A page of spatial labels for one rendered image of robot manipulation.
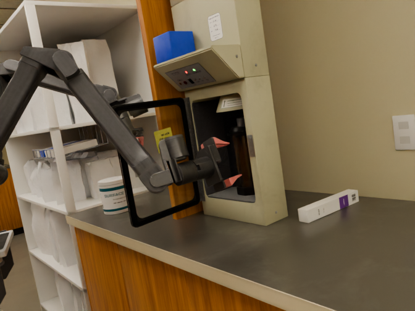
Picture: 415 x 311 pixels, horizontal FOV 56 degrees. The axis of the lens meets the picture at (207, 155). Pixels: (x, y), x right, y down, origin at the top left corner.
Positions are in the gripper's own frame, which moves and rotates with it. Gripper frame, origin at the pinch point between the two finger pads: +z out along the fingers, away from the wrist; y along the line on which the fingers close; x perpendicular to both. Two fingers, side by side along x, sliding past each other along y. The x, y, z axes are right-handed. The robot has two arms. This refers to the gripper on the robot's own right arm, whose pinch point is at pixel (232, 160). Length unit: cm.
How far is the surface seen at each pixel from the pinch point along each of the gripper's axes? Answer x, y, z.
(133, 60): 116, 96, 52
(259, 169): 4.0, -4.4, 12.4
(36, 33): 90, 99, -11
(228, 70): -5.4, 25.5, 6.5
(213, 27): -0.9, 42.8, 11.5
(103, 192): 79, 13, -8
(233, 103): 6.6, 19.0, 14.7
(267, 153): 2.7, -0.5, 17.2
